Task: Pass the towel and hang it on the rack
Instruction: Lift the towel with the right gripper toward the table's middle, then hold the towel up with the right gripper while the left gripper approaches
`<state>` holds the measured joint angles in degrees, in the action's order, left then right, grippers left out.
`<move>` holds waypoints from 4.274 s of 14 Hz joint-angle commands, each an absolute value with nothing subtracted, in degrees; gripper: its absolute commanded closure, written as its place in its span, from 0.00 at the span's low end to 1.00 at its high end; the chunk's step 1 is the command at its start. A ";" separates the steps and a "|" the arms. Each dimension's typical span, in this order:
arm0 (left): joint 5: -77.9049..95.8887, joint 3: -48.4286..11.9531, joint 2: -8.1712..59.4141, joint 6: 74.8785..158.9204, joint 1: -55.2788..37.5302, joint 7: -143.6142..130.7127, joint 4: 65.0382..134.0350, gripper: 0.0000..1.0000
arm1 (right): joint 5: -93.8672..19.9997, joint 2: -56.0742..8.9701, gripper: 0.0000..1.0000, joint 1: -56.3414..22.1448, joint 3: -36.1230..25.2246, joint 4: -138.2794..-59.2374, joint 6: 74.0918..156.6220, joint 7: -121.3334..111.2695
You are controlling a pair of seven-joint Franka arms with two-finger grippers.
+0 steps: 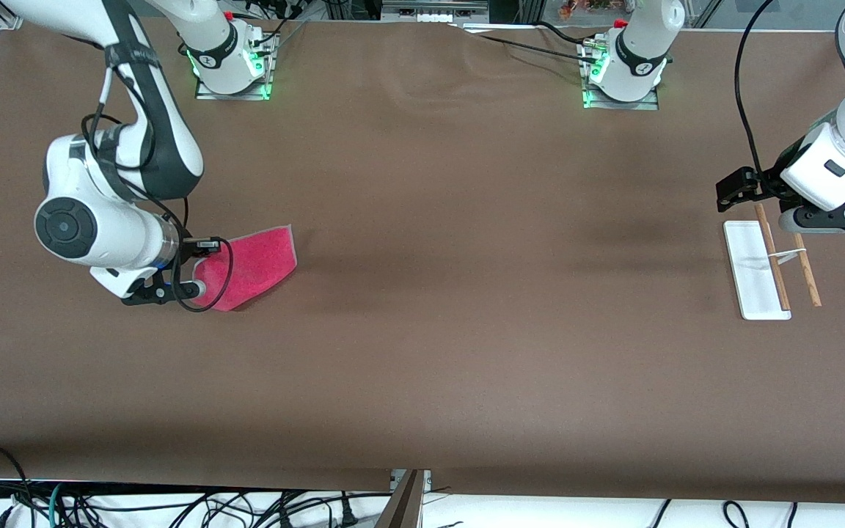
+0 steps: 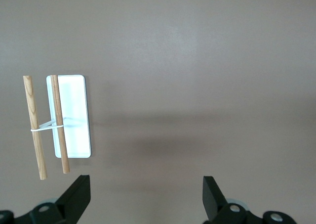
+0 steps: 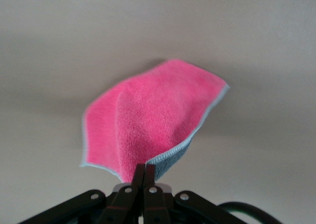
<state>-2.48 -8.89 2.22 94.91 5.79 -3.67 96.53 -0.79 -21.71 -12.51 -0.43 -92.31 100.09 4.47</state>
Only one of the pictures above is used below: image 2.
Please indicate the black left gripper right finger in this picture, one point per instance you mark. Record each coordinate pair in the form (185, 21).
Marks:
(214, 204)

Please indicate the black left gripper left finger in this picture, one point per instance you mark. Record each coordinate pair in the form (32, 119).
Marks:
(71, 204)

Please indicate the white rack with wooden bars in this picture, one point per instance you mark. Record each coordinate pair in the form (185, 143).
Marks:
(74, 110)

